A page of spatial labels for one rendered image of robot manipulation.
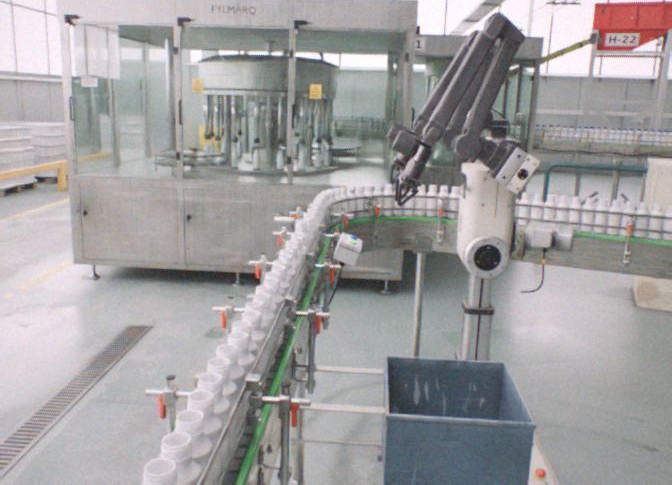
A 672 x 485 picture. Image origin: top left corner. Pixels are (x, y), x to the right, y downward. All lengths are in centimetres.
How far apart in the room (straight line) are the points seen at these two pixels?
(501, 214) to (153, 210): 366
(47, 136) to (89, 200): 621
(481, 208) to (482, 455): 101
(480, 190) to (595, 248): 118
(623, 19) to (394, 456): 729
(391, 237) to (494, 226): 115
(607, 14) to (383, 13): 387
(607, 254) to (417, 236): 94
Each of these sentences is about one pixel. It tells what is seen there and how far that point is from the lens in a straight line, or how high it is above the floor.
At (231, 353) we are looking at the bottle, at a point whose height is 116.
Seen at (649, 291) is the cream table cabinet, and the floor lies 14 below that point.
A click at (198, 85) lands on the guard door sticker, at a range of 517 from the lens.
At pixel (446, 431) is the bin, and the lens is 139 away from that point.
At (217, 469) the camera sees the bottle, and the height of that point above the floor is 105.
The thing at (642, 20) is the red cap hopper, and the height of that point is 259.
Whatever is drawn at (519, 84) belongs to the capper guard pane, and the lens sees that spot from 702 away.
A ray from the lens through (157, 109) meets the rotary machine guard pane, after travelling 528.
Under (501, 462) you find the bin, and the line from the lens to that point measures 144.
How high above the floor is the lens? 160
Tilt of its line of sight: 12 degrees down
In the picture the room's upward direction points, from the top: 2 degrees clockwise
